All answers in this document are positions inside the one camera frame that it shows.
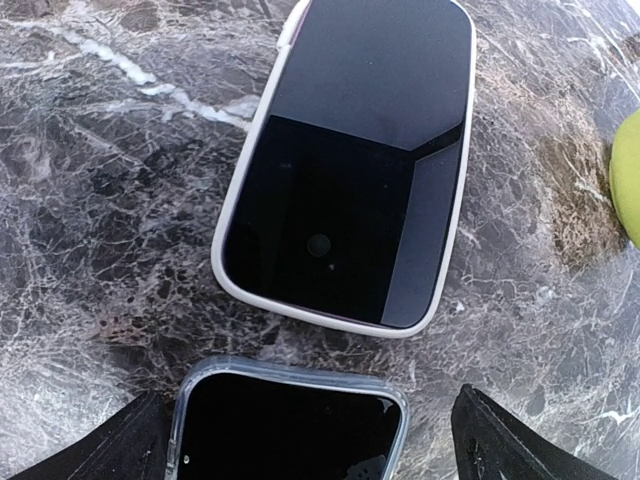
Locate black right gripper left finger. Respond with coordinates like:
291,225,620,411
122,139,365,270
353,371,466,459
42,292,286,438
14,391,170,480

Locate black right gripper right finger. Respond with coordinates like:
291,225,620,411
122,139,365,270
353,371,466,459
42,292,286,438
451,384,610,480

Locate silver-edged phone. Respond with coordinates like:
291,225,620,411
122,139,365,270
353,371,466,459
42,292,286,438
177,373,403,480

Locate clear magsafe phone case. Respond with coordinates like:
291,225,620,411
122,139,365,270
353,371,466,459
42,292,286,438
164,355,409,479

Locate beige phone case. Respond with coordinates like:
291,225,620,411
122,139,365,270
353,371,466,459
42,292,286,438
209,0,477,340

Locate lime green bowl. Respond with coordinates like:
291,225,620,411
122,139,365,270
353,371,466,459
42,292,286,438
609,110,640,248

